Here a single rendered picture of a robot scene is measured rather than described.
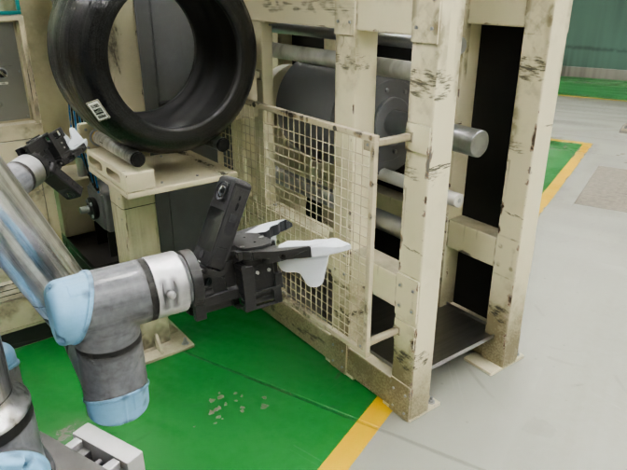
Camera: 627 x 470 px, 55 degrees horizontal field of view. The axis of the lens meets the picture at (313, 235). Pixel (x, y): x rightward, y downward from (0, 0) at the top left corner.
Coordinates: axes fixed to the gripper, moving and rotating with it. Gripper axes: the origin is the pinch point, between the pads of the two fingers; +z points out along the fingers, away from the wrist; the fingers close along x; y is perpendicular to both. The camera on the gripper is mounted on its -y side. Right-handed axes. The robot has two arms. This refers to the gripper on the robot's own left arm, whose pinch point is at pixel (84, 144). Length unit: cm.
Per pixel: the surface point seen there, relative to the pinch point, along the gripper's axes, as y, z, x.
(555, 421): -143, 28, -92
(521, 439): -138, 17, -81
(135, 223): -41, 45, 33
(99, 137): -5.7, 35.1, 21.4
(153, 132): -7.0, 20.8, -6.7
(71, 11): 29.7, 16.8, -4.0
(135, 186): -19.2, 15.8, 4.0
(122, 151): -9.4, 21.5, 6.2
